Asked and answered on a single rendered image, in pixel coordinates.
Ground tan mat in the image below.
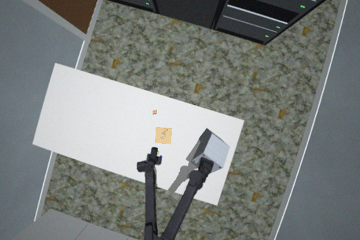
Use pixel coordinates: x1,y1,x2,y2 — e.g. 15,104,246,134
155,127,172,144

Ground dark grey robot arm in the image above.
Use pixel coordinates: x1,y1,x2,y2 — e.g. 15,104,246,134
136,147,214,240

